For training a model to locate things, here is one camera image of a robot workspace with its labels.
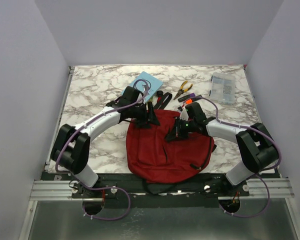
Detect light blue book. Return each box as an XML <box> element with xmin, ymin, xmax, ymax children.
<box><xmin>129</xmin><ymin>71</ymin><xmax>163</xmax><ymax>102</ymax></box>

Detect orange highlighter marker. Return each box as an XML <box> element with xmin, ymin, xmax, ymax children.
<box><xmin>183</xmin><ymin>96</ymin><xmax>202</xmax><ymax>105</ymax></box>

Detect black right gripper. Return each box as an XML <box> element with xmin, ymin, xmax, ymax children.
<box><xmin>166</xmin><ymin>117</ymin><xmax>196</xmax><ymax>142</ymax></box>

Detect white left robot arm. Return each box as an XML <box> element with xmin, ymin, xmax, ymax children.
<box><xmin>50</xmin><ymin>86</ymin><xmax>160</xmax><ymax>198</ymax></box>

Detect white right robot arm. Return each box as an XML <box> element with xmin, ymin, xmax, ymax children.
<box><xmin>165</xmin><ymin>102</ymin><xmax>281</xmax><ymax>196</ymax></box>

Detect clear plastic organizer box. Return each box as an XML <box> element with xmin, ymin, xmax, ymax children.
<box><xmin>209</xmin><ymin>72</ymin><xmax>236</xmax><ymax>105</ymax></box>

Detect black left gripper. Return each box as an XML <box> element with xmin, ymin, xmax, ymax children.
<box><xmin>130</xmin><ymin>102</ymin><xmax>161</xmax><ymax>130</ymax></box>

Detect red student backpack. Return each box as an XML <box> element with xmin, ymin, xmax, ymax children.
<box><xmin>125</xmin><ymin>109</ymin><xmax>217</xmax><ymax>185</ymax></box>

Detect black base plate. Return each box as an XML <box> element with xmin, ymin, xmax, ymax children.
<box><xmin>30</xmin><ymin>173</ymin><xmax>284</xmax><ymax>209</ymax></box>

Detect aluminium mounting rail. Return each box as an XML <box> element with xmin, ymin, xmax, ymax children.
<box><xmin>30</xmin><ymin>175</ymin><xmax>295</xmax><ymax>201</ymax></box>

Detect purple highlighter marker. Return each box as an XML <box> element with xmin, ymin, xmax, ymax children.
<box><xmin>177</xmin><ymin>93</ymin><xmax>196</xmax><ymax>103</ymax></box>

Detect yellow handled pliers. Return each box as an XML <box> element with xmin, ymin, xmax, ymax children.
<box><xmin>173</xmin><ymin>80</ymin><xmax>193</xmax><ymax>100</ymax></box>

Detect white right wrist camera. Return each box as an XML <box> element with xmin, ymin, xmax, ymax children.
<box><xmin>178</xmin><ymin>106</ymin><xmax>189</xmax><ymax>121</ymax></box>

